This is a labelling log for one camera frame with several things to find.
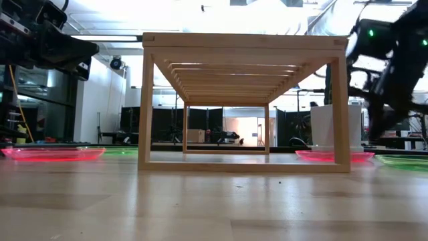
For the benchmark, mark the white hexagonal plant pot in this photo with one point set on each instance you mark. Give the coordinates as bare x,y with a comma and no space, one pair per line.
321,127

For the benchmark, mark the black table frame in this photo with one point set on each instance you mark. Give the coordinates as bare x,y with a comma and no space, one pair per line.
287,149

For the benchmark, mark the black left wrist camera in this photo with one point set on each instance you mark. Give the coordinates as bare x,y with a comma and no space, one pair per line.
51,15

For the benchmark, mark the green translucent plastic plate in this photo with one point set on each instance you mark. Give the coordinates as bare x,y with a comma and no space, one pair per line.
406,162
121,151

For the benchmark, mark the small red object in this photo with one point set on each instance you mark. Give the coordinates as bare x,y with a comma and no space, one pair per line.
50,140

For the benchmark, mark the black background robot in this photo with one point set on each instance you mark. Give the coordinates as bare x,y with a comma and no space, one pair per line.
227,136

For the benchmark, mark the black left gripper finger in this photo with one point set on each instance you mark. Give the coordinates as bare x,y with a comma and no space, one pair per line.
70,52
84,70

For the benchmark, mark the wooden slatted shelf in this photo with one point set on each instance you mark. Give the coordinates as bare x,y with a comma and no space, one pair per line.
240,41

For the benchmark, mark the black tripod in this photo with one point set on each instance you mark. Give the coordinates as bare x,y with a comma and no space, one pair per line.
99,130

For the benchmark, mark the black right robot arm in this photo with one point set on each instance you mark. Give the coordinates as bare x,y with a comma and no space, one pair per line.
404,50

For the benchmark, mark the pink translucent plastic plate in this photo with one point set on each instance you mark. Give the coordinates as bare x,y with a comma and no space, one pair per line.
50,154
314,156

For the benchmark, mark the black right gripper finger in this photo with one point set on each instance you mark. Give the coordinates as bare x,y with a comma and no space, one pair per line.
378,124

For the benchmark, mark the cardboard box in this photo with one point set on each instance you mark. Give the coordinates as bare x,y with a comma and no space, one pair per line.
195,136

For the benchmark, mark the black partition screen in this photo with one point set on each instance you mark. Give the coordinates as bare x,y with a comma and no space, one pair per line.
167,124
291,127

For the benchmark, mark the fluorescent ceiling light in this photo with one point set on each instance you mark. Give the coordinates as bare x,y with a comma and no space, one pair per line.
107,38

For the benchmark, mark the yellow-green bottle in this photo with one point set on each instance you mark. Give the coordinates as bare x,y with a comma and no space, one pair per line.
21,134

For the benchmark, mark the green cactus plant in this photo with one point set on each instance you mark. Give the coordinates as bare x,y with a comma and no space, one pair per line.
327,87

